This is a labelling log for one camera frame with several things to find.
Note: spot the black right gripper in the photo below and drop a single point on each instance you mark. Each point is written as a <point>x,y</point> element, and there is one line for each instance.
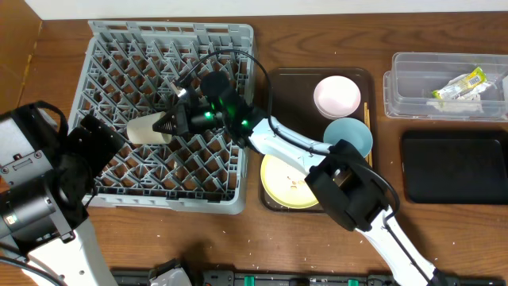
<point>179,120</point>

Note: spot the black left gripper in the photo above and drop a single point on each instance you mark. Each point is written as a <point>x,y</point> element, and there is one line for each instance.
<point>85,147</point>

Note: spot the cream white cup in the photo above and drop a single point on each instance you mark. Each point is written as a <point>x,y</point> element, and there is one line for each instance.
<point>140,131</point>

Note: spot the light blue bowl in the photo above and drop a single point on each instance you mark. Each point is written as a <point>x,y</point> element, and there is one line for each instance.
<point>351,130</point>

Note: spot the yellow green snack wrapper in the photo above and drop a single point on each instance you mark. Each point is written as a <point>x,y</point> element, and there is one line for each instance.
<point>461,85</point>

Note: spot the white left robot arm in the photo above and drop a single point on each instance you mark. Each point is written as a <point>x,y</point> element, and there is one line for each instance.
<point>49,168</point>

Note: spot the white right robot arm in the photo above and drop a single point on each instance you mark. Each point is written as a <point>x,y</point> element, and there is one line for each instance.
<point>349,191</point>

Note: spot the clear plastic waste bin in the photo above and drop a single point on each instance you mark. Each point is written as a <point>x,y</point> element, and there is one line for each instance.
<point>408,86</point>

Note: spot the grey plastic dish rack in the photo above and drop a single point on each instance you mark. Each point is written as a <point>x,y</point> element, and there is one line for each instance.
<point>127,73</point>

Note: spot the dark brown serving tray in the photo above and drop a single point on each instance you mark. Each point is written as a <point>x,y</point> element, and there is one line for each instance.
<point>293,106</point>

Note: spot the yellow plate with crumbs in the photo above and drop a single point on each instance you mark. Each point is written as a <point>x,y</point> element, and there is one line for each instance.
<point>285,184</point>

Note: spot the pink bowl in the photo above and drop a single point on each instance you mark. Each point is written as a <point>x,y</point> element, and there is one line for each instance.
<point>336,97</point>

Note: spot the wooden chopstick left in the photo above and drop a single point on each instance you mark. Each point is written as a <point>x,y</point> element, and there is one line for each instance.
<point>366,113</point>

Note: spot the wooden chopstick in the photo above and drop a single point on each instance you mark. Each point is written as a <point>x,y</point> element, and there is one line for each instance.
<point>370,157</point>
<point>366,113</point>

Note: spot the wooden chopstick right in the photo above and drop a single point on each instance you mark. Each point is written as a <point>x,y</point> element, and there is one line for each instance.
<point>370,157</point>

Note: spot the black rectangular bin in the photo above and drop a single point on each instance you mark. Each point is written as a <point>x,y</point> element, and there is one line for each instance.
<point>455,166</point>

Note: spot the black equipment rail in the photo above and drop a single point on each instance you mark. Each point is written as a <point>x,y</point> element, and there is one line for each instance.
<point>177,272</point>

